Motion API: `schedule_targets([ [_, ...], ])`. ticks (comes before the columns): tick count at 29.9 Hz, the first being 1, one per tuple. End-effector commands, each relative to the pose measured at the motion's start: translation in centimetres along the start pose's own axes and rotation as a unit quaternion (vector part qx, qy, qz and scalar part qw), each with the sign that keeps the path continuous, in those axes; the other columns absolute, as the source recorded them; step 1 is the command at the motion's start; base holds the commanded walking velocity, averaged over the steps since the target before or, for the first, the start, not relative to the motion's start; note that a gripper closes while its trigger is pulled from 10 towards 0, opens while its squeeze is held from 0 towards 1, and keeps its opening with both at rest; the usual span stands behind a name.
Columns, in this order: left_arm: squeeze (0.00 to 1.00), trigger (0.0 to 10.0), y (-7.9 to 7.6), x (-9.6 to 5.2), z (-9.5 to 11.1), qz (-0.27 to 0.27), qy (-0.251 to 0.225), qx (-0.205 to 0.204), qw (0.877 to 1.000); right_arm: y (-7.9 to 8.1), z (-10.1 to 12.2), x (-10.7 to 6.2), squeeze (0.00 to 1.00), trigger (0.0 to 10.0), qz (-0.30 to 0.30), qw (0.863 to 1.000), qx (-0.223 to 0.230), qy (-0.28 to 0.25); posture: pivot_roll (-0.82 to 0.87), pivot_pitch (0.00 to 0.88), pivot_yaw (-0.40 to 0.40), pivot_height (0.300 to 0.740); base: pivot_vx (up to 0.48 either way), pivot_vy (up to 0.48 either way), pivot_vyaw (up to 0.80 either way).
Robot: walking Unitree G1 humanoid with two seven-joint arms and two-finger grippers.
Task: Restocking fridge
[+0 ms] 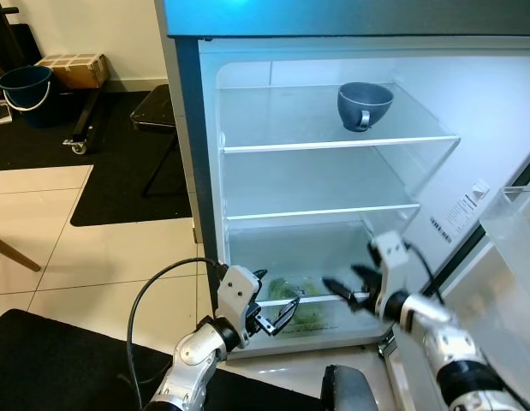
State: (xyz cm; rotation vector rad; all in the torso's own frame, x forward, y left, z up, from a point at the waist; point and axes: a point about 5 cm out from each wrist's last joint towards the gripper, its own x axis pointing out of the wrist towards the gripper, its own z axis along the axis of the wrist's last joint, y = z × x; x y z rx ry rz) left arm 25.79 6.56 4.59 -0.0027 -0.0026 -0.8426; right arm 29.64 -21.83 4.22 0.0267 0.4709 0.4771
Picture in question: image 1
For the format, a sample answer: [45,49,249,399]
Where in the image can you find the dark teal cup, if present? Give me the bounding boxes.
[336,82,396,133]

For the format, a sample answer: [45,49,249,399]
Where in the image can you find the glass fridge shelf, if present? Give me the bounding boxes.
[222,147,422,225]
[215,84,461,155]

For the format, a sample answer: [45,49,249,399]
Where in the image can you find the stainless steel fridge cabinet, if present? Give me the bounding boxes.
[158,34,530,360]

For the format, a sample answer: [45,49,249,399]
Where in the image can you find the green leafy vegetables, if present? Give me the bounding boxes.
[265,274,334,333]

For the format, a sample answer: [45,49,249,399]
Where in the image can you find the clear crisper drawer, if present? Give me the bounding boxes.
[226,221,398,348]

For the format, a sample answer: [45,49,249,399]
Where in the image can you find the black folding stool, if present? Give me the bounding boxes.
[130,83,182,200]

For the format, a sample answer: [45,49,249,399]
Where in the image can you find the black stand base with caster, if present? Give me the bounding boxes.
[63,86,107,157]

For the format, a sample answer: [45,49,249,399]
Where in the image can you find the light wooden dining table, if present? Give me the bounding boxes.
[0,231,41,273]

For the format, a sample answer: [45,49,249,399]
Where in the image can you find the steel freezer door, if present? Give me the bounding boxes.
[162,0,530,39]

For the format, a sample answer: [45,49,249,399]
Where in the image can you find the taped cardboard box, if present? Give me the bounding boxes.
[35,53,110,91]

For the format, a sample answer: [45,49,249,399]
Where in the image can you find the blue bucket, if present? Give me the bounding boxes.
[0,66,56,129]

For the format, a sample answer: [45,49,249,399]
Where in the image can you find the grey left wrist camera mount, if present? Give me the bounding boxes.
[215,265,264,335]

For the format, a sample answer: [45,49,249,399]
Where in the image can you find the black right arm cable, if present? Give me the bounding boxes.
[406,244,445,305]

